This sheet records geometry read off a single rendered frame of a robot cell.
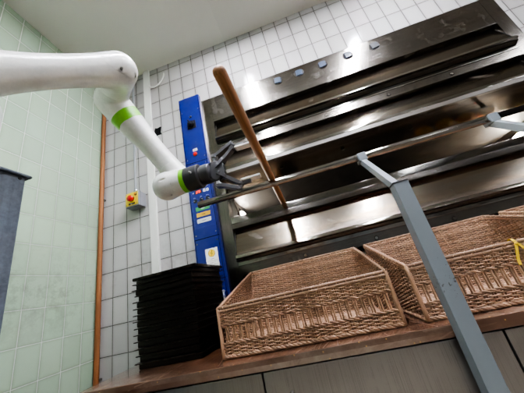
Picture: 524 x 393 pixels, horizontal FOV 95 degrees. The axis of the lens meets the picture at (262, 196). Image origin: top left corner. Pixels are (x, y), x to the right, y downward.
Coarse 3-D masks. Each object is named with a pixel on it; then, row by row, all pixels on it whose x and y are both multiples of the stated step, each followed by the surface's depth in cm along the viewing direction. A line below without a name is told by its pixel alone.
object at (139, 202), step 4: (132, 192) 155; (136, 192) 154; (140, 192) 156; (136, 196) 153; (140, 196) 155; (144, 196) 158; (136, 200) 152; (140, 200) 153; (144, 200) 157; (128, 204) 152; (132, 204) 152; (136, 204) 151; (140, 204) 153; (144, 204) 156; (128, 208) 153; (132, 208) 155; (136, 208) 156; (140, 208) 158
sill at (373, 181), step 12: (492, 144) 121; (504, 144) 119; (516, 144) 118; (456, 156) 123; (468, 156) 122; (408, 168) 126; (420, 168) 125; (372, 180) 129; (324, 192) 133; (336, 192) 131; (288, 204) 136; (300, 204) 134; (240, 216) 140; (252, 216) 138
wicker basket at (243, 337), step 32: (320, 256) 120; (256, 288) 120; (288, 288) 116; (320, 288) 73; (352, 288) 72; (384, 288) 70; (224, 320) 77; (256, 320) 112; (288, 320) 73; (320, 320) 71; (352, 320) 69; (384, 320) 67; (224, 352) 74; (256, 352) 72
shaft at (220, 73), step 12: (216, 72) 50; (228, 84) 53; (228, 96) 55; (240, 108) 60; (240, 120) 64; (252, 132) 71; (252, 144) 76; (264, 156) 86; (264, 168) 93; (276, 192) 119
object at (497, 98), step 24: (480, 96) 116; (504, 96) 119; (384, 120) 122; (408, 120) 122; (432, 120) 126; (456, 120) 129; (312, 144) 127; (336, 144) 129; (360, 144) 133; (384, 144) 136; (240, 168) 133; (288, 168) 140
